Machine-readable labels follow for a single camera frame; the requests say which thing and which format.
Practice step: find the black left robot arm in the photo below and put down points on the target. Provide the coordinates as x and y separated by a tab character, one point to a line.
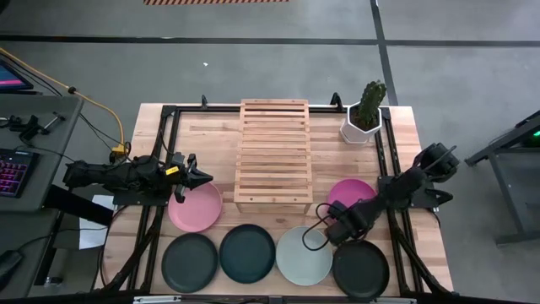
118	175

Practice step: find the silver metal bracket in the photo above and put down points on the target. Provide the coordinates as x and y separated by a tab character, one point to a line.
156	300

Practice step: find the black frame clamp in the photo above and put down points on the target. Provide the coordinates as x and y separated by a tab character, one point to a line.
204	102
336	102

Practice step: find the red plate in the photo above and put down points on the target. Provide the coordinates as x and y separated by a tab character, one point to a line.
198	211

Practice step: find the grey side desk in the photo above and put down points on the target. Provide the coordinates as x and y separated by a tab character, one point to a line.
42	101

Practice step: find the computer monitor with pink screen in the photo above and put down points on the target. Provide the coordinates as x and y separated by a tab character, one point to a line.
10	78

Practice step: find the magenta plate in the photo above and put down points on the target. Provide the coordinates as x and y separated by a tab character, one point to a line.
350	192

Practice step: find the black plate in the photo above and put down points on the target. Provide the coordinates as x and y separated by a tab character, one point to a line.
360	270
190	264

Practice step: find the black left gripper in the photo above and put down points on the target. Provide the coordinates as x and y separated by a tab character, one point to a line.
179	177

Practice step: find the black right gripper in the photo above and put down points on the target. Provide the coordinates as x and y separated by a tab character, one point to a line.
352	219

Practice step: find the dark teal plate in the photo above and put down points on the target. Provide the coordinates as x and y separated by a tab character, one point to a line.
247	253

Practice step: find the wooden slatted shelf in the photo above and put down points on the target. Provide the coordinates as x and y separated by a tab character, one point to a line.
273	148

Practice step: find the white plant pot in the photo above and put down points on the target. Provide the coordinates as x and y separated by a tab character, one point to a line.
350	126

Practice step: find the pale grey plate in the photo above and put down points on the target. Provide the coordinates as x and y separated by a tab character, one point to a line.
295	264

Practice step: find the backlit black keyboard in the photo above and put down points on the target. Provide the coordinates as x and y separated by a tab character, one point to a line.
14	173

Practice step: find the dark metal desk frame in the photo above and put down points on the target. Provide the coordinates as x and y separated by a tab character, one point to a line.
502	141

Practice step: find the white paper sheet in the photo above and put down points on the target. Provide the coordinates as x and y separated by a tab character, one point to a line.
90	236

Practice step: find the green cactus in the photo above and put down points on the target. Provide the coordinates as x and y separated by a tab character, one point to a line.
371	101

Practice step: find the black clamp tool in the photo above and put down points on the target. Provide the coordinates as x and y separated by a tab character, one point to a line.
29	126

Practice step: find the black metal table frame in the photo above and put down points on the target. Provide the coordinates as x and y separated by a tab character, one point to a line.
211	109

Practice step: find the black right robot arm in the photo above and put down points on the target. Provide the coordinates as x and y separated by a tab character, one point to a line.
401	186

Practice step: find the black flat bar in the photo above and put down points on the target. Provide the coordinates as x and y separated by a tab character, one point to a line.
76	204

